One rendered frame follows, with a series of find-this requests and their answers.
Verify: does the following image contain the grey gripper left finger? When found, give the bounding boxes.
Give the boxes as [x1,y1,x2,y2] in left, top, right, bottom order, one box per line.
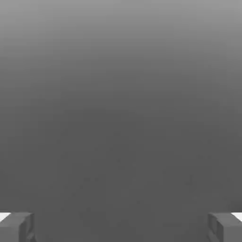
[0,212,36,242]

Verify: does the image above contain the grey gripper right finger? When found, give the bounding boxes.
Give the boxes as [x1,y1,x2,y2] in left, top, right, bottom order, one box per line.
[207,212,242,242]

